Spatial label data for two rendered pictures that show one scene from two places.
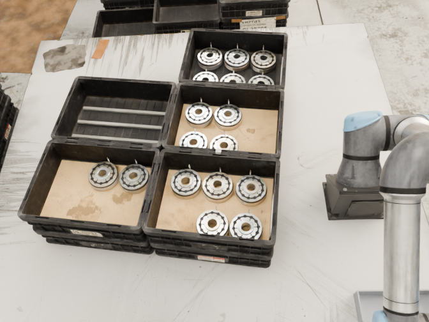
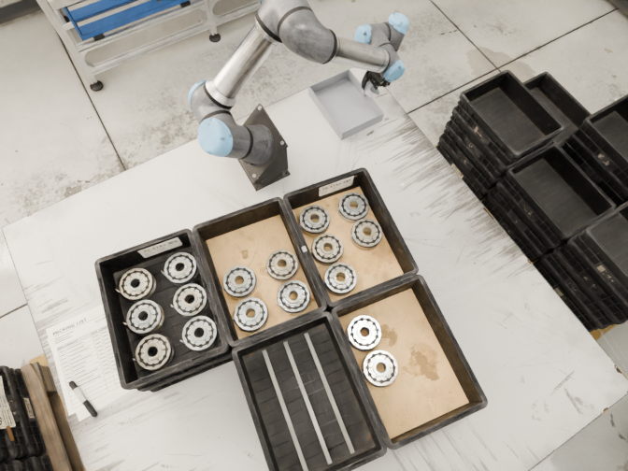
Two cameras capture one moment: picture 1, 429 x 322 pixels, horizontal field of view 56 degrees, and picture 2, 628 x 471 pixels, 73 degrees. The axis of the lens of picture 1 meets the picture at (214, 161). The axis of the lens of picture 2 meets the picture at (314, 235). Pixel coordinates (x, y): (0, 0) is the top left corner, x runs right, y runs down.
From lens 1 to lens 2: 106 cm
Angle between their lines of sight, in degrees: 49
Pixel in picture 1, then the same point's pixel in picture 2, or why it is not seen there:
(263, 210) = (325, 204)
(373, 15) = not seen: outside the picture
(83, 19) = not seen: outside the picture
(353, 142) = (240, 139)
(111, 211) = (406, 335)
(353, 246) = (303, 150)
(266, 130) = (236, 240)
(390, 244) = (360, 54)
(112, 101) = (276, 442)
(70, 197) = (421, 390)
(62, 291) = (483, 352)
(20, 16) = not seen: outside the picture
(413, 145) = (305, 25)
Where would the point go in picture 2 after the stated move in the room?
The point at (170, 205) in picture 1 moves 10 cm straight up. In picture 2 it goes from (367, 283) to (372, 274)
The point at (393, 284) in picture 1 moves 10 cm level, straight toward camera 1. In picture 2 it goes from (378, 56) to (407, 66)
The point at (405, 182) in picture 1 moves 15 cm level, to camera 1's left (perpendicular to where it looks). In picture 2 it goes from (329, 34) to (362, 67)
